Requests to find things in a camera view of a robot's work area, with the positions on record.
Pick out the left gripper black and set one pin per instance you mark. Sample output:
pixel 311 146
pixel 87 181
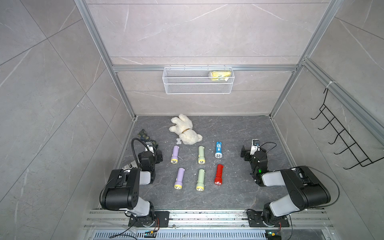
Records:
pixel 158 156

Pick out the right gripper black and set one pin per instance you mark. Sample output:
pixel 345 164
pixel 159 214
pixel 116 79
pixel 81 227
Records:
pixel 247 154

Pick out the blue flashlight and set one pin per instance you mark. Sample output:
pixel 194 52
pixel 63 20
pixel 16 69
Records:
pixel 218 153

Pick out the red flashlight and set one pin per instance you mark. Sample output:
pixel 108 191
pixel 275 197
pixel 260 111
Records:
pixel 219 175

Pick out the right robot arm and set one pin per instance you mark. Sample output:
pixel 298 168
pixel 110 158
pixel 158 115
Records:
pixel 305 190

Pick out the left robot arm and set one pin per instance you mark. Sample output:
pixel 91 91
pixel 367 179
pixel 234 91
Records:
pixel 121 192

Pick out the white patterned toy car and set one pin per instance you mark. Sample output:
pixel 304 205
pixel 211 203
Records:
pixel 129 164

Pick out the white plush bear toy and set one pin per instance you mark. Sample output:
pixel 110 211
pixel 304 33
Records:
pixel 183 127

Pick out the yellow sponge in basket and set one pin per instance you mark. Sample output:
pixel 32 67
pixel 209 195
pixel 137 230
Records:
pixel 220 75

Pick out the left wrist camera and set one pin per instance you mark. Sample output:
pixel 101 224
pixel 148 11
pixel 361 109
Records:
pixel 150 147

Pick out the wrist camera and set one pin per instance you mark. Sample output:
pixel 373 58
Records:
pixel 255 147
pixel 150 147

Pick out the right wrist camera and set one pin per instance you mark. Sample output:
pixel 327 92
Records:
pixel 255 147

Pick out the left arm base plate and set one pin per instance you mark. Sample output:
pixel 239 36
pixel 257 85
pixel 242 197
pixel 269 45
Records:
pixel 159 218

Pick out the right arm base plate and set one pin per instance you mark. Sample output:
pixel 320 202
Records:
pixel 266 219

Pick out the white wire wall basket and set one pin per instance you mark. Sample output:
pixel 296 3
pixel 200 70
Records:
pixel 195 80

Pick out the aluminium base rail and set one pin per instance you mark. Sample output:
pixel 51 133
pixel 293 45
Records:
pixel 208 225

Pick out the black wire hook rack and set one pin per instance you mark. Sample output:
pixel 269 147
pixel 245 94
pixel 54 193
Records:
pixel 350 145

